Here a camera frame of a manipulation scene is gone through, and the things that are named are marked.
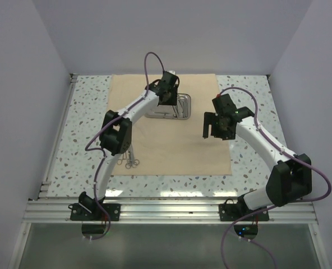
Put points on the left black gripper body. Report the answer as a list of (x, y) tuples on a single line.
[(172, 98)]

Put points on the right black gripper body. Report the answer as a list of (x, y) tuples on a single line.
[(226, 133)]

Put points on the beige cloth wrap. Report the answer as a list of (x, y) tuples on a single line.
[(177, 147)]

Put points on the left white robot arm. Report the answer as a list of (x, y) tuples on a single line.
[(115, 136)]

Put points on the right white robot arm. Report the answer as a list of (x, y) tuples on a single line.
[(290, 175)]

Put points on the stainless steel instrument tray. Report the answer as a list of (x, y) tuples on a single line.
[(163, 112)]

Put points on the steel scissors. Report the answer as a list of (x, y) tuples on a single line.
[(133, 157)]

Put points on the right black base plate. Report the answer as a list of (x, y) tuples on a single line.
[(232, 210)]

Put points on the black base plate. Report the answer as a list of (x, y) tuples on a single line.
[(232, 210), (79, 213)]

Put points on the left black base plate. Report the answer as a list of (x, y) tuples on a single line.
[(79, 213)]

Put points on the aluminium front rail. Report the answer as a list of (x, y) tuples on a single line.
[(174, 210)]

